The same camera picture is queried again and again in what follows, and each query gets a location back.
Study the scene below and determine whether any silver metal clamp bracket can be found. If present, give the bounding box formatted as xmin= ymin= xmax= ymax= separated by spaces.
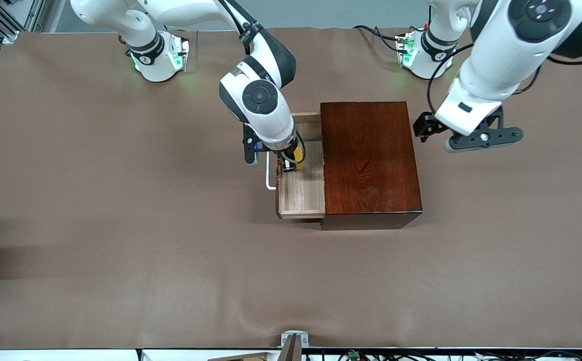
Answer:
xmin=281 ymin=331 xmax=310 ymax=348

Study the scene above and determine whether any dark brown wooden cabinet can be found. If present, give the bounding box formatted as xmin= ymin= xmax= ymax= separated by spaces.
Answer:
xmin=320 ymin=101 xmax=424 ymax=231

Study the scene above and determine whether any aluminium frame profile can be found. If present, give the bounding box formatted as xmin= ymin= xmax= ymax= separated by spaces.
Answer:
xmin=0 ymin=0 xmax=51 ymax=45

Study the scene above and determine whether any grey metal strut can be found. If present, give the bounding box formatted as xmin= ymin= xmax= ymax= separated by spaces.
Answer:
xmin=277 ymin=334 xmax=303 ymax=361

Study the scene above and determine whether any brown table mat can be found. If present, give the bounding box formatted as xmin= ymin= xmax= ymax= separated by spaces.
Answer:
xmin=0 ymin=26 xmax=582 ymax=350

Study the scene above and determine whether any black base cable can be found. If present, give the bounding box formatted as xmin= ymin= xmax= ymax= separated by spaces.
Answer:
xmin=352 ymin=24 xmax=407 ymax=53

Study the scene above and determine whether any tan wooden board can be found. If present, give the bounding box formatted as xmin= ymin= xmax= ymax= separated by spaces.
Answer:
xmin=208 ymin=352 xmax=267 ymax=361

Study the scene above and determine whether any light wooden drawer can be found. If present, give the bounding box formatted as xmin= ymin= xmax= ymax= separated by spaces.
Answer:
xmin=266 ymin=113 xmax=326 ymax=220

